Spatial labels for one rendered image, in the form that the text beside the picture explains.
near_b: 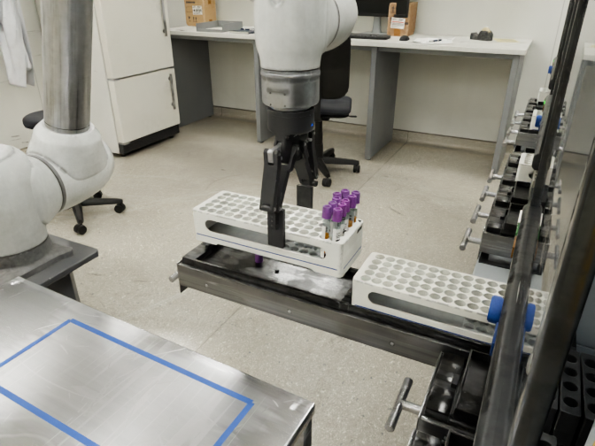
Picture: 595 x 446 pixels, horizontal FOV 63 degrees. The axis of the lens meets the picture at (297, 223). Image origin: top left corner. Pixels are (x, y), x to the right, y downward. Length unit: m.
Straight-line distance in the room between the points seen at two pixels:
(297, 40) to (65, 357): 0.55
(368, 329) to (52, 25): 0.88
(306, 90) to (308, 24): 0.09
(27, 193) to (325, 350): 1.23
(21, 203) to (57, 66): 0.30
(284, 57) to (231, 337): 1.47
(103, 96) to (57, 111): 2.88
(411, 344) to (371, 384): 1.05
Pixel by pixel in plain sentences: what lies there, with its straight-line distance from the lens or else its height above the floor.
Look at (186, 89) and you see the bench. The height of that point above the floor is 0.34.
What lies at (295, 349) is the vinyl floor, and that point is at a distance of 1.95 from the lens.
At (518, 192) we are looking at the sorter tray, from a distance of 1.32.
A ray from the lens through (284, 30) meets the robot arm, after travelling 0.71.
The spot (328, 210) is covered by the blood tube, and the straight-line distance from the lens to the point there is 0.75.
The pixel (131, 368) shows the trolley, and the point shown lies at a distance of 0.72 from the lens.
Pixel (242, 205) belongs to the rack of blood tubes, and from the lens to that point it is 0.90.
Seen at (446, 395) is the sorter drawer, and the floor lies 0.82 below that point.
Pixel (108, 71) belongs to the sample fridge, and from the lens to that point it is 4.01.
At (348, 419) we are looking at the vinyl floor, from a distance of 1.72.
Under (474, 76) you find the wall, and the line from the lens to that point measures 4.26.
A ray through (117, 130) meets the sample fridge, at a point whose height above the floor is 0.23.
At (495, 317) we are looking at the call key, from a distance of 0.55.
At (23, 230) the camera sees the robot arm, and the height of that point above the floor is 0.81.
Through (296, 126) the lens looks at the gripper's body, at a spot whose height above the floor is 1.09.
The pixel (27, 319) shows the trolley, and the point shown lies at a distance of 0.88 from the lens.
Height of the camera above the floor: 1.30
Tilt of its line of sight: 27 degrees down
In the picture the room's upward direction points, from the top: straight up
